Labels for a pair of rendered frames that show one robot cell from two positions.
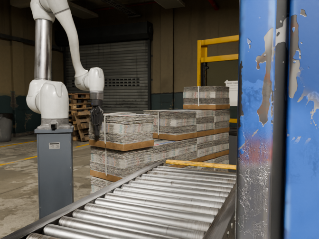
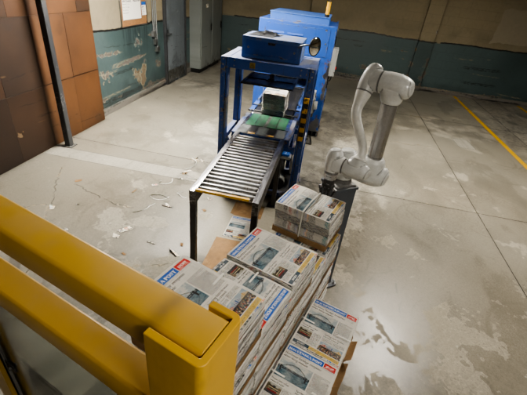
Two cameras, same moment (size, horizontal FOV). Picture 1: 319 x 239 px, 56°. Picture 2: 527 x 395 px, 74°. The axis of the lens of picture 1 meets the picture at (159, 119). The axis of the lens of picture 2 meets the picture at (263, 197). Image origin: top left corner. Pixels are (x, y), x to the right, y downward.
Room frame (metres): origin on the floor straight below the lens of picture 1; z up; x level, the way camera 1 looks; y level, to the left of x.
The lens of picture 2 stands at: (3.90, -0.51, 2.22)
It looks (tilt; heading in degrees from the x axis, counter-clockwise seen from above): 32 degrees down; 165
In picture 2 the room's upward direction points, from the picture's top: 7 degrees clockwise
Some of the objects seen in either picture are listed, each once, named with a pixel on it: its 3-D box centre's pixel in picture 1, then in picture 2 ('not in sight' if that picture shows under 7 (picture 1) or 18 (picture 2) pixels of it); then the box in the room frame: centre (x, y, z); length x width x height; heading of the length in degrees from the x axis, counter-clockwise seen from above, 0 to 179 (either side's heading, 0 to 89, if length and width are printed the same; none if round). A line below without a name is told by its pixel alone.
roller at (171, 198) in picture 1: (164, 201); (241, 168); (1.15, -0.02, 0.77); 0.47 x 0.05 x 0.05; 67
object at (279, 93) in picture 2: not in sight; (275, 100); (-0.43, 0.64, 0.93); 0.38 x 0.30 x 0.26; 157
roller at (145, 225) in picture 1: (134, 227); (248, 157); (0.91, 0.08, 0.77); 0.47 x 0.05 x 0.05; 67
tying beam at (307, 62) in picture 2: not in sight; (273, 62); (0.09, 0.42, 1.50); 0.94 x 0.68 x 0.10; 67
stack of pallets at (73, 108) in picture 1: (75, 115); not in sight; (8.86, 2.47, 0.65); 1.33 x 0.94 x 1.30; 161
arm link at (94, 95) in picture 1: (96, 95); (330, 174); (2.02, 0.42, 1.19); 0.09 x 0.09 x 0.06
